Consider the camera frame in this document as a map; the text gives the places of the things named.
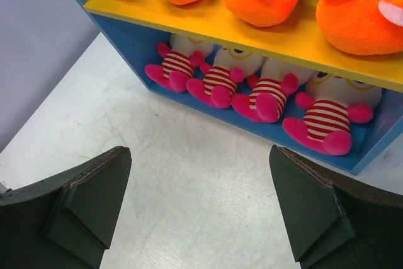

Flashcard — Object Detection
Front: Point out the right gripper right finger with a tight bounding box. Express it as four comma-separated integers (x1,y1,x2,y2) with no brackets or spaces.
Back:
269,146,402,268

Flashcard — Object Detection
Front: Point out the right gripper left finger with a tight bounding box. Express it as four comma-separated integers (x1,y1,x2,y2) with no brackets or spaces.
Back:
1,146,132,268

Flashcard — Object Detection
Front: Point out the white plush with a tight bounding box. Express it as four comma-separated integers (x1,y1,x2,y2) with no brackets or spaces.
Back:
283,71,384,156
186,46,265,109
145,33,215,93

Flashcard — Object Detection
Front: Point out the pink plush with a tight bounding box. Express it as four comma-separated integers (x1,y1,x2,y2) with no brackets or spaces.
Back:
231,59,315,123

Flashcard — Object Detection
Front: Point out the blue and yellow toy shelf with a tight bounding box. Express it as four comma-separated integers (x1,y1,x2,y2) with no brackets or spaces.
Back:
76,0,402,175

